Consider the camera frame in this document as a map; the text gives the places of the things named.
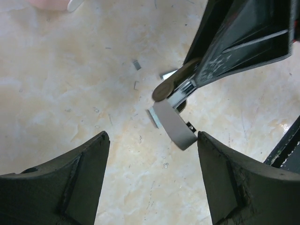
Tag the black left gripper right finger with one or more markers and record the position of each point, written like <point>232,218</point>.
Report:
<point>243,191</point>

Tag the grey staple strip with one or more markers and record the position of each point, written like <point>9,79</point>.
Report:
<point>166,75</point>
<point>153,118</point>

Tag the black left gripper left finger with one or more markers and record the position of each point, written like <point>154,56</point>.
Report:
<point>62,191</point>

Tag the small loose staple piece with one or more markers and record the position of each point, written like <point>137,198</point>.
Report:
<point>136,65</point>

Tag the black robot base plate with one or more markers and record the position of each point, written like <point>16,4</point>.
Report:
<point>286,154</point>

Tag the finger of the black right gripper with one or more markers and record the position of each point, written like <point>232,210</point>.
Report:
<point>212,20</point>
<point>263,34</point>

